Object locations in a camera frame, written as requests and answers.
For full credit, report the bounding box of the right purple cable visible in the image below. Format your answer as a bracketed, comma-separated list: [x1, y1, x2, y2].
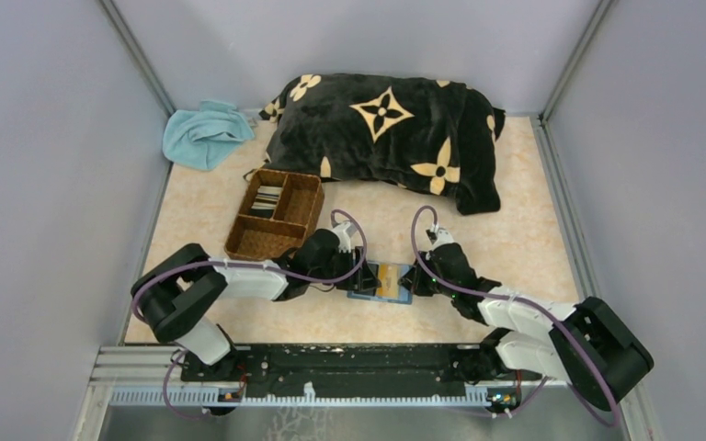
[410, 205, 623, 427]

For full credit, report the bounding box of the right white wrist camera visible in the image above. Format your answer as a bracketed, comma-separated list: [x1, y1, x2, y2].
[426, 225, 455, 250]

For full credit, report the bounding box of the black pillow with tan flowers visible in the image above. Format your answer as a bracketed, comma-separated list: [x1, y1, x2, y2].
[259, 73, 506, 215]

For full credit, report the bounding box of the aluminium front rail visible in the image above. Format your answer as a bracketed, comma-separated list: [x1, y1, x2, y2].
[89, 344, 642, 408]

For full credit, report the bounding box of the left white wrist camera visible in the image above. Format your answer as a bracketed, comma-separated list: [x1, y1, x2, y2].
[331, 220, 359, 253]

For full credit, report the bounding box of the purple cable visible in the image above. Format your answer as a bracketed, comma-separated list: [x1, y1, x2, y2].
[131, 209, 369, 421]
[410, 205, 623, 427]

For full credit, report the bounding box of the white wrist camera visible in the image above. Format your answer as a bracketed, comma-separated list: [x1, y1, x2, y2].
[426, 225, 455, 250]
[331, 220, 359, 253]

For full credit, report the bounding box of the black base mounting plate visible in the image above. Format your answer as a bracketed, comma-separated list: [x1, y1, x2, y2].
[180, 344, 517, 399]

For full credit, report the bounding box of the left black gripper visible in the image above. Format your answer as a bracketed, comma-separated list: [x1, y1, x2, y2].
[309, 245, 381, 290]

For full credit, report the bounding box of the teal leather card holder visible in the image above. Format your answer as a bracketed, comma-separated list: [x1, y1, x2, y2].
[347, 262, 413, 305]

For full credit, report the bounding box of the gold striped credit card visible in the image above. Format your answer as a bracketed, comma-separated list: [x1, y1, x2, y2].
[375, 264, 401, 300]

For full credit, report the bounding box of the woven brown divided basket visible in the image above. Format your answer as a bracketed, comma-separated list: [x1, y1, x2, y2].
[223, 168, 325, 261]

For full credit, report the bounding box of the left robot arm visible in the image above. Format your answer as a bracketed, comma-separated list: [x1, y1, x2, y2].
[131, 221, 380, 380]

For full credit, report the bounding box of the light blue cloth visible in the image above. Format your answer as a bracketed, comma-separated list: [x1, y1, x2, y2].
[162, 100, 255, 172]

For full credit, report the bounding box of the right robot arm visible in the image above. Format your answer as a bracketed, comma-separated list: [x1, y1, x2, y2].
[404, 243, 655, 412]

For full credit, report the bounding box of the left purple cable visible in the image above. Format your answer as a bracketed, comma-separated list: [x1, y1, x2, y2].
[131, 209, 369, 421]

